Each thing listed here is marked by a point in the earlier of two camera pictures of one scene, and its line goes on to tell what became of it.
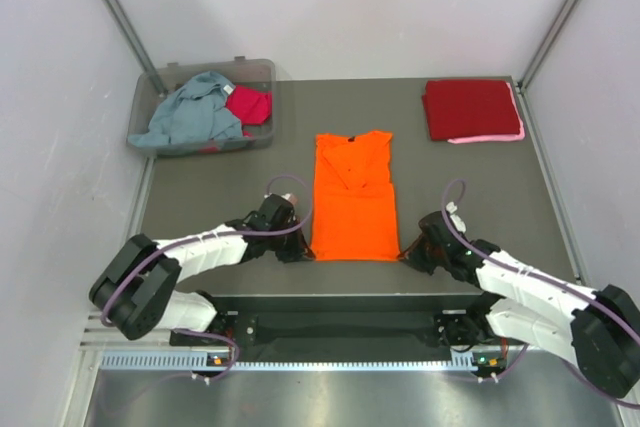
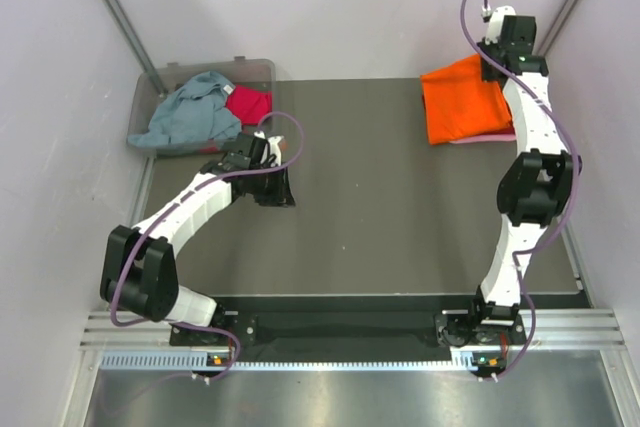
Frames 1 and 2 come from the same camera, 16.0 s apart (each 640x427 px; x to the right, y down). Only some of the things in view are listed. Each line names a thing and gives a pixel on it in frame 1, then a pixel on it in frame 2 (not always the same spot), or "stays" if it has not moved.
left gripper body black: x=289 y=247 → x=268 y=188
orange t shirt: x=353 y=217 → x=459 y=104
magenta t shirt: x=252 y=106 stays
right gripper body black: x=424 y=257 → x=493 y=50
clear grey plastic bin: x=203 y=107 stays
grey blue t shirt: x=197 y=112 stays
